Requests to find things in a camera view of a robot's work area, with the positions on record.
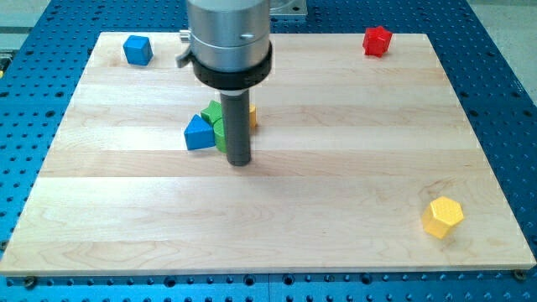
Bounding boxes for metal mounting plate background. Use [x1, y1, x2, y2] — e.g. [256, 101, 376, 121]
[270, 0, 308, 17]

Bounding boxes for green round block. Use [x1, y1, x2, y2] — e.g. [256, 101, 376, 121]
[213, 118, 227, 154]

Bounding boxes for red star block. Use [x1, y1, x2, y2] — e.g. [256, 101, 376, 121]
[362, 26, 393, 57]

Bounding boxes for yellow block behind rod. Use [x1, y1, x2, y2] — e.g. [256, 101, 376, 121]
[249, 104, 257, 129]

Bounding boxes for yellow hexagon block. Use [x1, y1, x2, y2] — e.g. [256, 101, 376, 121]
[421, 196, 464, 239]

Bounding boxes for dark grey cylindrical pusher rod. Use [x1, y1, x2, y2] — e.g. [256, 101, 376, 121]
[220, 90, 251, 166]

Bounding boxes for green star block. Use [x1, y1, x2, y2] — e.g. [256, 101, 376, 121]
[201, 100, 222, 127]

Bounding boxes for blue triangle block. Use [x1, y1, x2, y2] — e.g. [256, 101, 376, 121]
[184, 115, 216, 150]

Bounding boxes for light wooden board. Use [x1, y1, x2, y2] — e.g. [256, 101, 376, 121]
[1, 32, 535, 276]

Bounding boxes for blue cube block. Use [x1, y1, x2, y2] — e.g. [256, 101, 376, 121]
[123, 35, 153, 65]

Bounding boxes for black flange ring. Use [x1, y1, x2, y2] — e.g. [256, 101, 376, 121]
[192, 43, 273, 91]

